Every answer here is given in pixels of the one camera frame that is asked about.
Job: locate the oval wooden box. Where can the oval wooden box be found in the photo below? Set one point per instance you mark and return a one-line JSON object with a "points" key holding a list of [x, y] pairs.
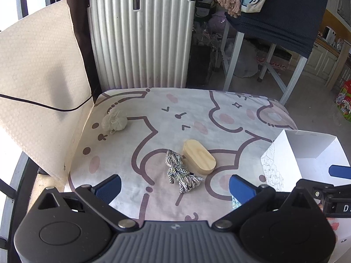
{"points": [[200, 157]]}

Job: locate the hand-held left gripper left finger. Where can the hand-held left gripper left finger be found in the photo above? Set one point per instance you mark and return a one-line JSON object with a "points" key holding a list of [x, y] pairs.
{"points": [[108, 189]]}

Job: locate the wooden table leg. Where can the wooden table leg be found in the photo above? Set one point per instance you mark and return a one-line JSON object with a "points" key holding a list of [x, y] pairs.
{"points": [[337, 63]]}

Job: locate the white small appliance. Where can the white small appliance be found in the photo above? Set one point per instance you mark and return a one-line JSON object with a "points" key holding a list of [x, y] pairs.
{"points": [[328, 34]]}

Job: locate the cream kitchen cabinet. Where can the cream kitchen cabinet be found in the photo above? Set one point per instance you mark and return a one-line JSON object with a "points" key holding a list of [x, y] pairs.
{"points": [[319, 63]]}

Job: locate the cream bubble wrap sheet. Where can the cream bubble wrap sheet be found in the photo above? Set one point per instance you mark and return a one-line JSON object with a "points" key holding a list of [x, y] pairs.
{"points": [[41, 74]]}

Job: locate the white plastic bag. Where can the white plastic bag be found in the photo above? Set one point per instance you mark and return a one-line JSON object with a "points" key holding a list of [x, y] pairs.
{"points": [[246, 60]]}

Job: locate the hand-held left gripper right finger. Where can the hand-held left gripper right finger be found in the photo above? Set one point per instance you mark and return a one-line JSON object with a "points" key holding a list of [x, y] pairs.
{"points": [[241, 189]]}

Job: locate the printed cartoon blanket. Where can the printed cartoon blanket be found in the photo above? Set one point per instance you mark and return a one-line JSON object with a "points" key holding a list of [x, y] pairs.
{"points": [[170, 115]]}

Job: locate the white ribbed suitcase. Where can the white ribbed suitcase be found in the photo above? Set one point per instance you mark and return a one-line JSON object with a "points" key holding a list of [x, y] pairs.
{"points": [[139, 38]]}

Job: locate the cream mesh pouf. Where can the cream mesh pouf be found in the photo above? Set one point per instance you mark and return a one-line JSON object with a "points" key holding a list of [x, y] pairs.
{"points": [[114, 122]]}

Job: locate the white cardboard box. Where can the white cardboard box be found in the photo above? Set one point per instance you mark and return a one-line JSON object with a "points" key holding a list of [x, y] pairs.
{"points": [[309, 148]]}

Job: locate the colourful printed carton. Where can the colourful printed carton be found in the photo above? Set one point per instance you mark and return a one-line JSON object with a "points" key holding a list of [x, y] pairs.
{"points": [[345, 101]]}

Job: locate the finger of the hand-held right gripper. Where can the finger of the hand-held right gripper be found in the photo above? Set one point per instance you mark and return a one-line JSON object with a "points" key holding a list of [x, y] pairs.
{"points": [[341, 171], [329, 189]]}

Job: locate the dark blue cloth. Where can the dark blue cloth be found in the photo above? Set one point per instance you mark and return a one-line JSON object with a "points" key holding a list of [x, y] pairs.
{"points": [[288, 13]]}

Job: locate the white frame chair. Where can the white frame chair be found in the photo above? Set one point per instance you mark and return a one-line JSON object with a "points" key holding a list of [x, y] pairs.
{"points": [[294, 79]]}

